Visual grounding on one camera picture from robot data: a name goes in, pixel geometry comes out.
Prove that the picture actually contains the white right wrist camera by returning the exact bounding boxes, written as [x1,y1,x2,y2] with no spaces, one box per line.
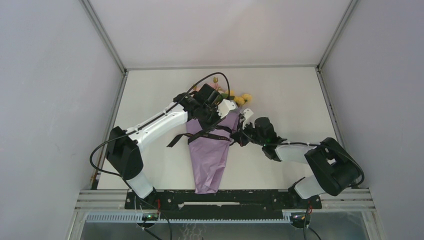
[238,108,254,130]

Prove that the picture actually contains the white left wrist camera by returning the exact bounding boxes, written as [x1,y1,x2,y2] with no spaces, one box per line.
[217,99,238,119]

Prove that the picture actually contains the pink fake flower stem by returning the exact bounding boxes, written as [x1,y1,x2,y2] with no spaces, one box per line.
[190,85,200,93]
[208,76,225,94]

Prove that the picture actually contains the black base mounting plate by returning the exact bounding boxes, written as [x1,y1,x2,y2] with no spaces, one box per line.
[124,189,322,219]

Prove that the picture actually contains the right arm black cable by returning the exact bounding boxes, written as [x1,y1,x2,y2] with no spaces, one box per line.
[237,112,366,188]

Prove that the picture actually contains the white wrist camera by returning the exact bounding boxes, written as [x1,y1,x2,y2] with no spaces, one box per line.
[217,99,238,119]
[238,108,254,130]

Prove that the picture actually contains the pink purple wrapping paper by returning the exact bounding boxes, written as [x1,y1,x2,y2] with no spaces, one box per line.
[188,111,239,194]

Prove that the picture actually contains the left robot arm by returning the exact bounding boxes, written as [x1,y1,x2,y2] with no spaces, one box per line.
[106,84,237,209]

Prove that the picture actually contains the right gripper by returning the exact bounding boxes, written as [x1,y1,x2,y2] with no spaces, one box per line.
[230,118,266,147]

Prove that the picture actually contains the white cable duct rail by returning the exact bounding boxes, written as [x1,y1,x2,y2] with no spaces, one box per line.
[85,212,292,224]

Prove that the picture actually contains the black ribbon strap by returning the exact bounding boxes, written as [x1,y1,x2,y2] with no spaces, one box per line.
[166,125,234,148]

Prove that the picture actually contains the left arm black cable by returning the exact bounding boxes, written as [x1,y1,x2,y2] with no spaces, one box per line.
[89,72,231,213]

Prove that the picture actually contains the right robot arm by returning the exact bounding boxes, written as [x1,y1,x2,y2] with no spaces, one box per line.
[231,117,365,208]

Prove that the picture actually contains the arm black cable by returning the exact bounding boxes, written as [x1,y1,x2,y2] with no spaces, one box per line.
[89,72,231,213]
[237,112,366,188]

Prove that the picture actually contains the yellow fake flower stem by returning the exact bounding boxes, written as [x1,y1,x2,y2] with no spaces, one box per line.
[241,93,253,104]
[224,90,248,107]

